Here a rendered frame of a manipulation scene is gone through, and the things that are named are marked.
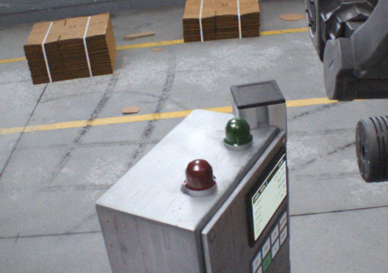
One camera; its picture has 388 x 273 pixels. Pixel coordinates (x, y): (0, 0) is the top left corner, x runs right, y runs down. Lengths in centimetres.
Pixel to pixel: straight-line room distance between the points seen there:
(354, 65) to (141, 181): 31
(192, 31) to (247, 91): 433
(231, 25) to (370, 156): 342
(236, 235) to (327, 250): 215
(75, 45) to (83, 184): 151
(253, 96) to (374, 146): 102
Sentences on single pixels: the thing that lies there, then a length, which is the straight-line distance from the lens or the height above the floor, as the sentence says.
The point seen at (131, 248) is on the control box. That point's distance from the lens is 48.
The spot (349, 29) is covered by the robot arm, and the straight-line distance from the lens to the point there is 77.
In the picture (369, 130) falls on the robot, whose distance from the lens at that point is 156.
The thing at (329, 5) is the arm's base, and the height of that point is 148.
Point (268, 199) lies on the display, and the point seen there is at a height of 143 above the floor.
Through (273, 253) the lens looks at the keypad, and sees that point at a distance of 58.
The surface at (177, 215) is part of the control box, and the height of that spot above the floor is 148.
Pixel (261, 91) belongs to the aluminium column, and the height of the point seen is 150.
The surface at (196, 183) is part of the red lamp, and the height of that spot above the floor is 149.
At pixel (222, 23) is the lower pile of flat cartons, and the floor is 14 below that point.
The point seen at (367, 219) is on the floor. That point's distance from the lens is 280.
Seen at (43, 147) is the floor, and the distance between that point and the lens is 370.
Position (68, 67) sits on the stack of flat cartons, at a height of 10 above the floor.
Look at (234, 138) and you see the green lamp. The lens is 50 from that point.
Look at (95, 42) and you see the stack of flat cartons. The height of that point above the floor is 27.
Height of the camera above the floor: 174
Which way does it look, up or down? 29 degrees down
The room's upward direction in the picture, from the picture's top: 7 degrees counter-clockwise
